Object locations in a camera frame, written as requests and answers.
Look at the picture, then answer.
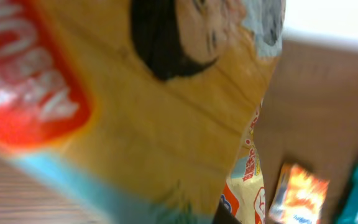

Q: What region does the red white snack package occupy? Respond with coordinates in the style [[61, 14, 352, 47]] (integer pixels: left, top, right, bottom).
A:
[[0, 0, 286, 223]]

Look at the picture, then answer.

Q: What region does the orange tissue pack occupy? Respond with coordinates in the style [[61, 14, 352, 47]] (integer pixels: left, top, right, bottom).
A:
[[268, 164, 329, 224]]

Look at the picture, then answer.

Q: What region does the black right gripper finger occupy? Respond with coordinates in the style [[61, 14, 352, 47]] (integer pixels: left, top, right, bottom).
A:
[[213, 202, 241, 224]]

